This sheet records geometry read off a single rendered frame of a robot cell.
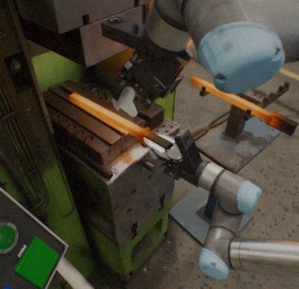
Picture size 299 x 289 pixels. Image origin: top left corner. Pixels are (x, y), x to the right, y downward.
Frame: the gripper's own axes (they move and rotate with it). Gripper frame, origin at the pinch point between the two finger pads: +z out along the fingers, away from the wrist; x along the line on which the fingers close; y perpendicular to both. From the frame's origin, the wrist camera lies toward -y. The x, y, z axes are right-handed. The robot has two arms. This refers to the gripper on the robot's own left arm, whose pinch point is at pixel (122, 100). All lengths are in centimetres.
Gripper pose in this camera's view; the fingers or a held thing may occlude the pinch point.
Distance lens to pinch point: 58.5
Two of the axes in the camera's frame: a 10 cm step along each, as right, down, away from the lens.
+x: 6.5, -5.2, 5.6
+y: 6.8, 7.3, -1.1
